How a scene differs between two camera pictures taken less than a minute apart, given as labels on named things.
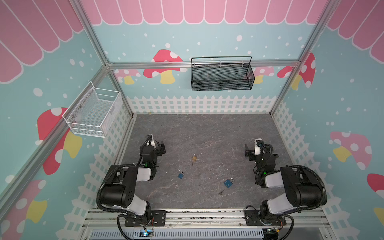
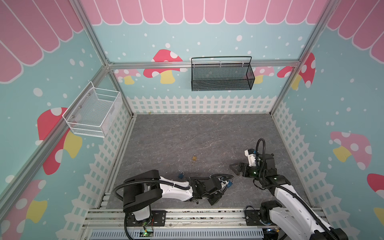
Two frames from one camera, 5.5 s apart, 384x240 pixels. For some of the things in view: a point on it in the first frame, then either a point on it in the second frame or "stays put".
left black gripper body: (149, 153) -> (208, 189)
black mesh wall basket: (216, 73) stays put
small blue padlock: (181, 175) stays put
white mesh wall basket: (93, 112) stays put
